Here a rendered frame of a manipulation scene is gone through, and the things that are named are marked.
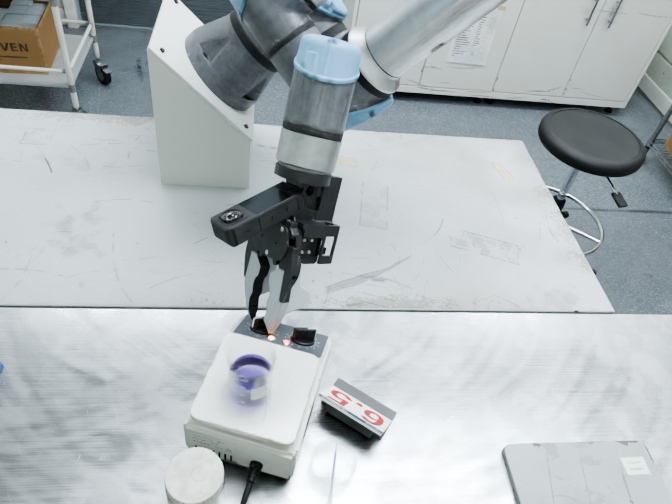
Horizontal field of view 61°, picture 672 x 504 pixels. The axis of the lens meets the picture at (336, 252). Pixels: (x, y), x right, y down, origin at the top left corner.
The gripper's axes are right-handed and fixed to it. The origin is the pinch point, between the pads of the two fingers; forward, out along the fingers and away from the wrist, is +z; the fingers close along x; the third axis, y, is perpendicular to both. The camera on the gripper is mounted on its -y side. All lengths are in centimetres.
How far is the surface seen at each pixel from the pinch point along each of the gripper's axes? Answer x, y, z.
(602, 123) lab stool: 33, 150, -41
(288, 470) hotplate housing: -15.7, -3.7, 11.1
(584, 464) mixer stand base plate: -34.5, 28.6, 6.9
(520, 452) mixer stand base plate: -28.8, 22.7, 7.4
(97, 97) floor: 232, 60, -2
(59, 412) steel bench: 7.2, -20.8, 14.1
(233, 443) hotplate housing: -11.7, -8.9, 8.8
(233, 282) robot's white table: 13.2, 4.4, 0.8
